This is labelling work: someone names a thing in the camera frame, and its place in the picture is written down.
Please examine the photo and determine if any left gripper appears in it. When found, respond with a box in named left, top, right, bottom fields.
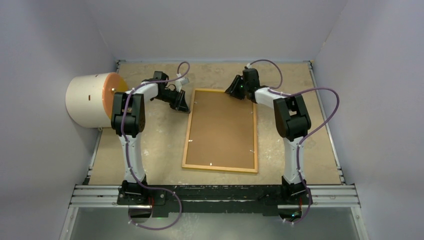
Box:
left=154, top=88, right=190, bottom=114

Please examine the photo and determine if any brown cardboard backing board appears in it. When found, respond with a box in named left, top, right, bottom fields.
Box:
left=186, top=91, right=255, bottom=169

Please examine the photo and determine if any yellow picture frame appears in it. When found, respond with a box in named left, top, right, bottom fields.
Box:
left=181, top=88, right=259, bottom=174

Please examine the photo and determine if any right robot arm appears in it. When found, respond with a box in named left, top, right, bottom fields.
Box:
left=225, top=67, right=312, bottom=204

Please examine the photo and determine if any white cylinder with coloured face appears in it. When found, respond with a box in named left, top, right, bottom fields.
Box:
left=65, top=72, right=129, bottom=129

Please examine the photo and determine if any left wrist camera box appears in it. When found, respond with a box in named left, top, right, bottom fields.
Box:
left=174, top=77, right=190, bottom=92

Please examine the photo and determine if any aluminium rail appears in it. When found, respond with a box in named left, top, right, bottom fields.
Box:
left=69, top=185, right=360, bottom=209

